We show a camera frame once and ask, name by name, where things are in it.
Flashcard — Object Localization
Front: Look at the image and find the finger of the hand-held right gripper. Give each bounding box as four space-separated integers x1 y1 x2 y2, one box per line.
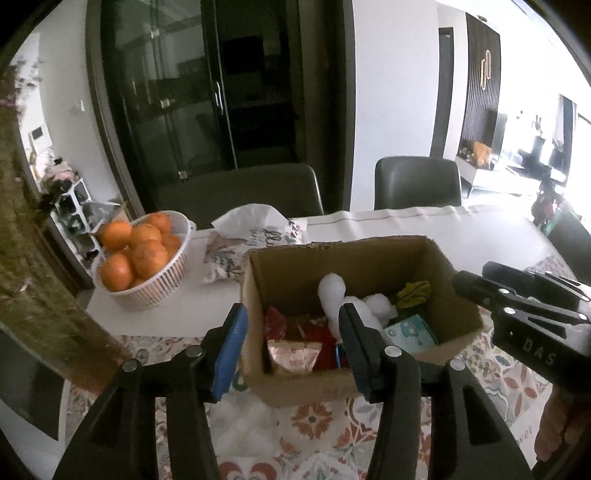
482 261 591 303
452 271 589 326

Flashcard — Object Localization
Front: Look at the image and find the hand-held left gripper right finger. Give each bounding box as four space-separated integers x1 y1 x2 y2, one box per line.
338 302 534 480

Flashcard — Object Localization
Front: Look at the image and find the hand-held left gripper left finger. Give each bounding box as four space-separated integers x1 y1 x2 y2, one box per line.
52 302 249 480

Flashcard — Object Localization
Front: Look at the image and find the large red snack packet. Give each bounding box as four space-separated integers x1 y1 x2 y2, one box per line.
295 316 352 372

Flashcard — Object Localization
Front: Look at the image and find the teal packet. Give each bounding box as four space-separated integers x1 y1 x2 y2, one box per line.
382 315 438 356

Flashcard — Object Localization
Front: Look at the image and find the yellow toy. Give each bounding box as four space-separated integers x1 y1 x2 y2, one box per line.
396 281 432 309

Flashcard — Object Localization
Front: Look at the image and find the white plush toy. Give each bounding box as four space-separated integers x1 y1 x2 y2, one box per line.
318 273 398 337

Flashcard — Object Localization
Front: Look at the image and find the brown cardboard box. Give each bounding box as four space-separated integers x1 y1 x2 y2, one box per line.
240 235 485 407

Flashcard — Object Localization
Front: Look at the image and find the person's right hand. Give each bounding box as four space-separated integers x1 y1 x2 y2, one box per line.
534 385 580 464

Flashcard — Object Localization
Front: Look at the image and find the dark dining chair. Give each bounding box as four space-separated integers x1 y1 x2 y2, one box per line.
154 162 324 229
547 212 591 282
374 156 462 210
0 323 65 441

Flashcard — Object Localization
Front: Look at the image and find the floral patterned table mat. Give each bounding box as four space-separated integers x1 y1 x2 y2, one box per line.
62 254 591 480

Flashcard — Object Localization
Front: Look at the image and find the patterned tissue pack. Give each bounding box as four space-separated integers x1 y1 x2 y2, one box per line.
203 203 309 284

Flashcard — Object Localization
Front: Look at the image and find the white slatted basket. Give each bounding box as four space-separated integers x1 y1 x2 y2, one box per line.
91 210 195 311

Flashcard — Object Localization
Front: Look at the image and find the white low console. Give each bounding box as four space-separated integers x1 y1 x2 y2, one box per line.
455 154 546 197

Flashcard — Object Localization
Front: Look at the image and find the pile of oranges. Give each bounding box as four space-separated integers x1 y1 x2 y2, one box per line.
99 211 182 292

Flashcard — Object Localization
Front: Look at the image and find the white storage shelf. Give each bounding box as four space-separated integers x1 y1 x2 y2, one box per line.
41 178 125 259

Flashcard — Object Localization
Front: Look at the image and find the black glass cabinet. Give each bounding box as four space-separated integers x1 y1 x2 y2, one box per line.
85 0 356 217

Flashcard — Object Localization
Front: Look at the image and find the dark slatted wall cabinet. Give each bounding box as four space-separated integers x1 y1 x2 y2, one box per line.
462 13 502 158

